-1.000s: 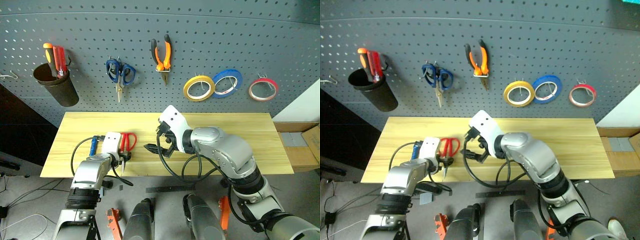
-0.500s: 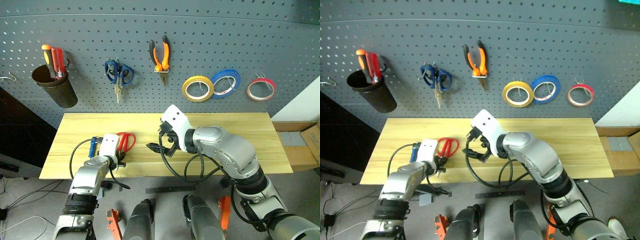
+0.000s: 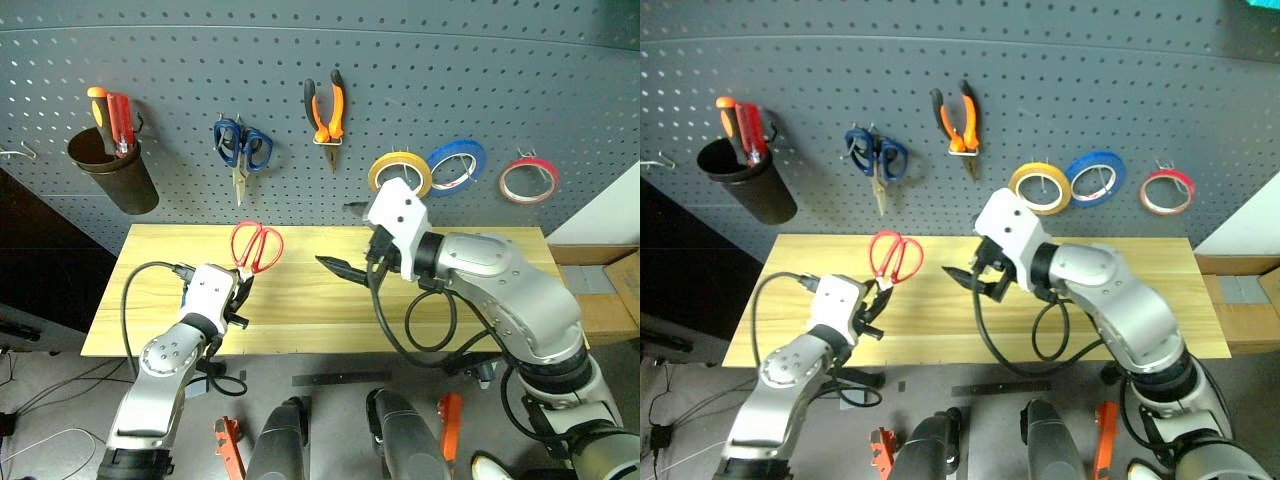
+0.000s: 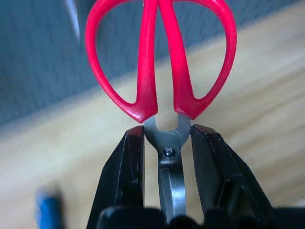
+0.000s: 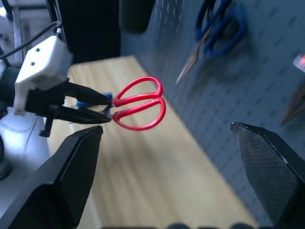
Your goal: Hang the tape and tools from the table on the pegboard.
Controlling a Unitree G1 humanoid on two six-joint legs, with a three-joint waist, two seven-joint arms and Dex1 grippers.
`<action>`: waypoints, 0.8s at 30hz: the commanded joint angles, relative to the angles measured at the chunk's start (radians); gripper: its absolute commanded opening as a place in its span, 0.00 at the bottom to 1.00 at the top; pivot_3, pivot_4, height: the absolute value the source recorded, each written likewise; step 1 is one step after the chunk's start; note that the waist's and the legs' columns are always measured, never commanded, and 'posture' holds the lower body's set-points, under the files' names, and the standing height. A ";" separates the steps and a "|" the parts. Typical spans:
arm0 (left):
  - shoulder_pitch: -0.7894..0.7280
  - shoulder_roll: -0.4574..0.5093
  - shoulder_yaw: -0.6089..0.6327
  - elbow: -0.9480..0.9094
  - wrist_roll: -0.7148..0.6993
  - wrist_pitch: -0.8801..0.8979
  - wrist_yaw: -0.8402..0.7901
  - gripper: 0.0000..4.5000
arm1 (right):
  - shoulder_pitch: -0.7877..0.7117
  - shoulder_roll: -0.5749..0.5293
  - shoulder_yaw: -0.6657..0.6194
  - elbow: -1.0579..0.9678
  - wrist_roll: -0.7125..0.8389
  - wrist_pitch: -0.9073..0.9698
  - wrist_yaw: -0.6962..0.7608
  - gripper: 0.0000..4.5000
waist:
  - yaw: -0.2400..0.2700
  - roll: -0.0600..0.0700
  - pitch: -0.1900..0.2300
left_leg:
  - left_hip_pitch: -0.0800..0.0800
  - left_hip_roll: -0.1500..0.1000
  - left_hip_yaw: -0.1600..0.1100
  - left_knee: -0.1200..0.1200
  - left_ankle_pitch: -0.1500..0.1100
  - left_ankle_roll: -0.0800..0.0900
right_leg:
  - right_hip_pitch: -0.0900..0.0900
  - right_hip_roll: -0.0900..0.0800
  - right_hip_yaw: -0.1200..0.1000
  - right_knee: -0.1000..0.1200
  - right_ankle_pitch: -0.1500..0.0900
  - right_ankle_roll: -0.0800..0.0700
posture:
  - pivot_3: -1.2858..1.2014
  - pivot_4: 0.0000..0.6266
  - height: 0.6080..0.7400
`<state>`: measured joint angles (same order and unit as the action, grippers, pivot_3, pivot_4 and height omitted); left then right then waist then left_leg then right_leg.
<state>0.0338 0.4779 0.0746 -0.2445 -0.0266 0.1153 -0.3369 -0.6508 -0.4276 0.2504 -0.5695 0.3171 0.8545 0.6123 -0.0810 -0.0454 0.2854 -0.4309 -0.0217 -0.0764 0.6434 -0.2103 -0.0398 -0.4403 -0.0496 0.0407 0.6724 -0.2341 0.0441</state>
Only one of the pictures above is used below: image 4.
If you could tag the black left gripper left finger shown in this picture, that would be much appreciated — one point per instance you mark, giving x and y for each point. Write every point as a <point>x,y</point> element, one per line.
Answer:
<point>124,171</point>

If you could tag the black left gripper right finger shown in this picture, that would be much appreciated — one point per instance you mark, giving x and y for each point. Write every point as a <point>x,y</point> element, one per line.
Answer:
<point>214,171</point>

